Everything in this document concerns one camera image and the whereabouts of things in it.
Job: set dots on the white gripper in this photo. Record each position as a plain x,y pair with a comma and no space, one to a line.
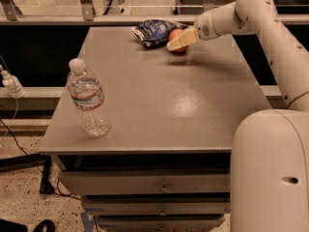
203,28

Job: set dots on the clear plastic water bottle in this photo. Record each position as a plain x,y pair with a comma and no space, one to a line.
88,98

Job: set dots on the middle grey drawer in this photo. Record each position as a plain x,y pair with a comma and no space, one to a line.
158,206

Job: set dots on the top grey drawer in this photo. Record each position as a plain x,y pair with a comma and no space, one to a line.
145,182

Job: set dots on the red apple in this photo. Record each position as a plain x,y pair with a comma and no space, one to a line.
175,36

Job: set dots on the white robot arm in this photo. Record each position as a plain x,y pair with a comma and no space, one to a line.
269,176

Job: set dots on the bottom grey drawer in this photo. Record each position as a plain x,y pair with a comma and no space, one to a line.
159,223

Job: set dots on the blue chip bag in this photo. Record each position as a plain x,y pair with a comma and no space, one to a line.
156,32

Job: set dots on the black object bottom left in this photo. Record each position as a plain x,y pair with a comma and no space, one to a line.
46,225

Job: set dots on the metal railing frame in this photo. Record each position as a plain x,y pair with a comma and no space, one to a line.
101,12

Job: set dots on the grey drawer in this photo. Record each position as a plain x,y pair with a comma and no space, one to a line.
159,223
158,206
145,182

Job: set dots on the grey drawer cabinet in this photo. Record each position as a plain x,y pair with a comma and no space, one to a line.
165,111

